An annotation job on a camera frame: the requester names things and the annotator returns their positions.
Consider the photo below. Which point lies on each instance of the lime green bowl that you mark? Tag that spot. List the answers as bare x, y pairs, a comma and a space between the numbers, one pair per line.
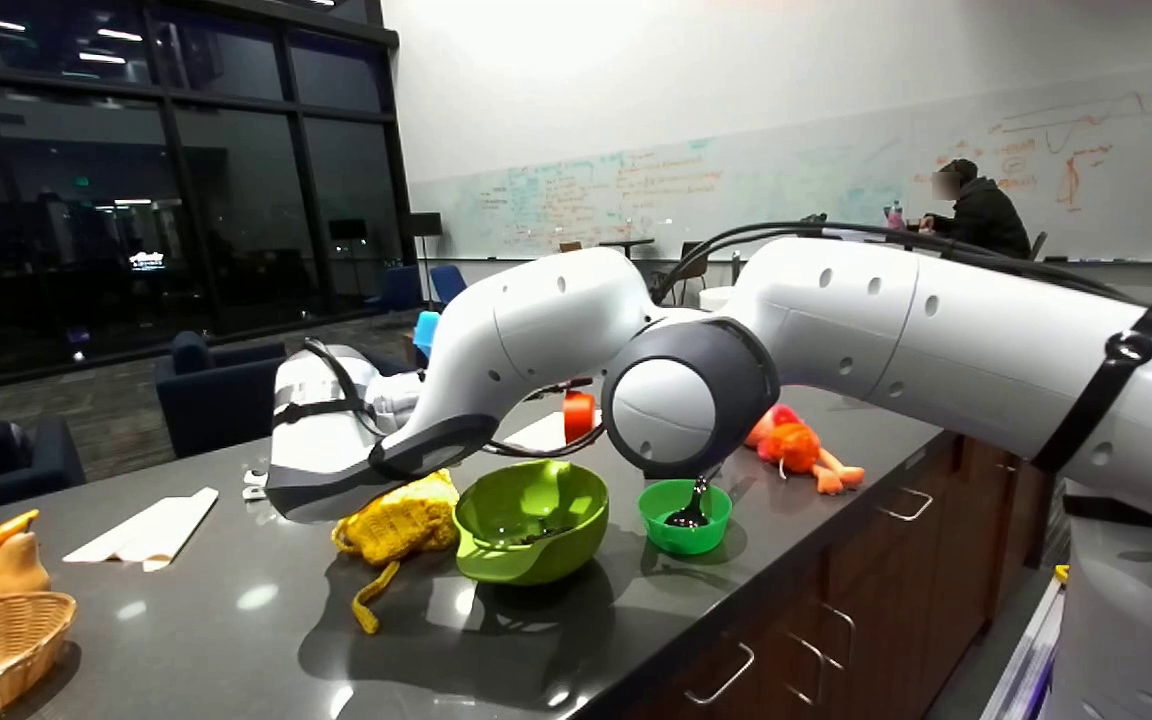
528, 544

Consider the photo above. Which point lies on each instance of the yellow banana peel toy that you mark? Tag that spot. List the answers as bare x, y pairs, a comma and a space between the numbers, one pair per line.
399, 525

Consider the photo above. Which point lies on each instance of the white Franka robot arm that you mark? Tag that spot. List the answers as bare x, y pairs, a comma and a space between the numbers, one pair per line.
869, 334

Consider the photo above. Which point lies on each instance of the small dark green bowl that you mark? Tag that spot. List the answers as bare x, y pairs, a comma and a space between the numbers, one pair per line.
680, 538

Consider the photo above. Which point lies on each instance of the white paper sheet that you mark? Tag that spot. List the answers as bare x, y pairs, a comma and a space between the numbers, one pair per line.
539, 434

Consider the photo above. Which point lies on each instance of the blue lounge chair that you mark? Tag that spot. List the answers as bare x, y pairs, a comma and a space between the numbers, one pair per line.
447, 281

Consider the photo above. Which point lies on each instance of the black plastic spoon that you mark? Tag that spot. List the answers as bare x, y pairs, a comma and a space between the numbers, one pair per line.
698, 505

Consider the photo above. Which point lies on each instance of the black monitor on stand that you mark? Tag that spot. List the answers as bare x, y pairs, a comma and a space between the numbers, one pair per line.
427, 226

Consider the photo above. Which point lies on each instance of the orange pink plush toy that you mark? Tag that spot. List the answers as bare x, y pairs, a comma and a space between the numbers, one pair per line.
799, 448

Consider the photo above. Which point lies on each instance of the crumpled white wrapper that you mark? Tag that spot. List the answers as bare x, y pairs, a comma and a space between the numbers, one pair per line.
253, 488

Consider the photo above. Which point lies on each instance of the pink drink bottle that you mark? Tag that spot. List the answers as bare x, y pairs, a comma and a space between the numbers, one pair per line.
893, 213

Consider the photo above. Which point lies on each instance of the navy armchair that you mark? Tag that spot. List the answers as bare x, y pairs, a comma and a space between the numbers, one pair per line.
216, 393

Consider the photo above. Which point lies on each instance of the wooden counter cabinet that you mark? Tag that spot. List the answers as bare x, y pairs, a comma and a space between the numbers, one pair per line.
869, 587

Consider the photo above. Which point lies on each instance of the seated person dark jacket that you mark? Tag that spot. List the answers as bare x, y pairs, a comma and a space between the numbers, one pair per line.
980, 207

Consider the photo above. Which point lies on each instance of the white and blue boards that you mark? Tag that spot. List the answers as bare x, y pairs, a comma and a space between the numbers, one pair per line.
1023, 662

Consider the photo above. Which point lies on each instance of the tan cone shaped object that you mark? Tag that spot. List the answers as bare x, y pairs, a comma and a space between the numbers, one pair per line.
8, 572

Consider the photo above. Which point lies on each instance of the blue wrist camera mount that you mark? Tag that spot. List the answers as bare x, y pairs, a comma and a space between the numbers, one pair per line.
427, 329

